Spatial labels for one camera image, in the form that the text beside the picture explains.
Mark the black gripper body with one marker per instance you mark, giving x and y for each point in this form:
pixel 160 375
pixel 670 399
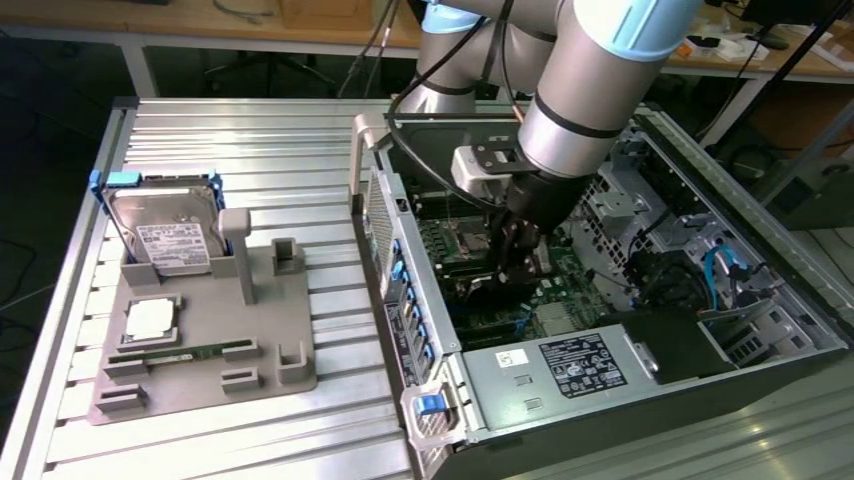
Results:
pixel 543 200

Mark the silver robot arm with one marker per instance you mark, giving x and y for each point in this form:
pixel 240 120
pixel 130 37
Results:
pixel 601 85

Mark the CPU socket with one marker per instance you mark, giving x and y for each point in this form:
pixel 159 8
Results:
pixel 470 235

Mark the black RAM stick white label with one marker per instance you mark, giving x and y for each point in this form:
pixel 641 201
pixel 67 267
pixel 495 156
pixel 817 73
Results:
pixel 467 274

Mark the green motherboard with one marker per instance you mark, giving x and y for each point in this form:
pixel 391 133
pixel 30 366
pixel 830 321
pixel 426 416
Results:
pixel 567 295

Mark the metal drive cage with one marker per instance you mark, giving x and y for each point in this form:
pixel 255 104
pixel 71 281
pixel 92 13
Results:
pixel 614 210

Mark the silver chipset heatsink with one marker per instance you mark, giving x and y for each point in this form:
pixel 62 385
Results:
pixel 557 320

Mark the blue slot latch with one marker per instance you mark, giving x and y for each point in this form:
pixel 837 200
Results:
pixel 398 250
pixel 400 272
pixel 408 297

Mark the black PC case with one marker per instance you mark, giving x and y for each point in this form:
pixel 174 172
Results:
pixel 379 225

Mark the grey power supply unit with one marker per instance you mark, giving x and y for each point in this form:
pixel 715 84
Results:
pixel 534 380

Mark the blue case release latch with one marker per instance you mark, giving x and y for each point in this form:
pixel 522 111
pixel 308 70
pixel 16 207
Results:
pixel 428 405

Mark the cardboard box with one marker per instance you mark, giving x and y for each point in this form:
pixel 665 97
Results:
pixel 320 12

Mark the hard disk in blue caddy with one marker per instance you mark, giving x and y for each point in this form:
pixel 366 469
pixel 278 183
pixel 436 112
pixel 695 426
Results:
pixel 163 225

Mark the black stand pole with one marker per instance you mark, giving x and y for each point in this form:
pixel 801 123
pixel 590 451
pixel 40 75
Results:
pixel 809 42

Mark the black monitor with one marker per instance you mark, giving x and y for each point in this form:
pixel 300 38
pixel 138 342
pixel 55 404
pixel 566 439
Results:
pixel 787 10

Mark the green RAM stick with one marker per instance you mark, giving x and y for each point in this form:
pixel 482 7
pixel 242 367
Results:
pixel 180 355

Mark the silver CPU chip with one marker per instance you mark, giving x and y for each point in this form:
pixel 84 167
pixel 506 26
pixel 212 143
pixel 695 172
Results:
pixel 152 320

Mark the grey plastic parts rack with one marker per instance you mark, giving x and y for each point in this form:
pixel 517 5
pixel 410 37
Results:
pixel 200 395

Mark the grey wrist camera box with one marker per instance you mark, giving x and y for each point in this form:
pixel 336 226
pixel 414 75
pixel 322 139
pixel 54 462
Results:
pixel 474 175

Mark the wooden desk white frame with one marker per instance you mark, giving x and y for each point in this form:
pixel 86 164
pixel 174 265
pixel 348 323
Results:
pixel 167 22
pixel 734 65

